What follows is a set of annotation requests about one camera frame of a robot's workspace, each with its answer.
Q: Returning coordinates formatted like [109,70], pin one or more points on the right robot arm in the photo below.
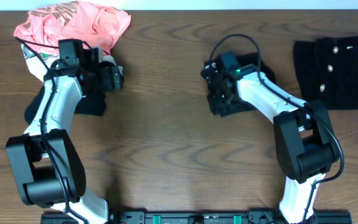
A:
[306,147]

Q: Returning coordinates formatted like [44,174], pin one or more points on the black cardigan with gold buttons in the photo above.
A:
[327,70]

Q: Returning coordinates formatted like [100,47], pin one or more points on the black t-shirt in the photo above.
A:
[250,76]

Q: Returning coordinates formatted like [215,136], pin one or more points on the pink crumpled shirt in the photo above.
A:
[98,25]

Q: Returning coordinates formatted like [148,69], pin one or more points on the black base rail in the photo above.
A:
[257,216]

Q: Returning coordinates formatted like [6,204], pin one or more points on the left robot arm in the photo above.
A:
[46,167]

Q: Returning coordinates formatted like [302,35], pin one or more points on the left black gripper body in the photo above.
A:
[95,101]

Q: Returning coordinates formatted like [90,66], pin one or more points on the black garment under pile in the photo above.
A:
[92,104]

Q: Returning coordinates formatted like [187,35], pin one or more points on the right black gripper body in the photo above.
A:
[220,102]

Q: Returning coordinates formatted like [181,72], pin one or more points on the white printed shirt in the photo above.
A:
[37,68]

